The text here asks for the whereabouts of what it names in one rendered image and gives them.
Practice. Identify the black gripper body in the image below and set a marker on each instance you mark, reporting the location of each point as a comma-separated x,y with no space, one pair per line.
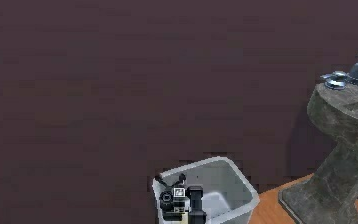
166,198

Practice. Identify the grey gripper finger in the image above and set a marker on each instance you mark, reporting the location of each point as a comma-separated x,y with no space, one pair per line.
181,179
159,180

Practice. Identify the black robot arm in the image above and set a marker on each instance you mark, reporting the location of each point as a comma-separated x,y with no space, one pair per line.
196,200

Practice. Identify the pale grey plastic bin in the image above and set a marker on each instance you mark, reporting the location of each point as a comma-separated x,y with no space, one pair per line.
230,186

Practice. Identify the grey stone pedestal sink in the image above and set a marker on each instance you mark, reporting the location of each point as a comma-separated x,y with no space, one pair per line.
340,146

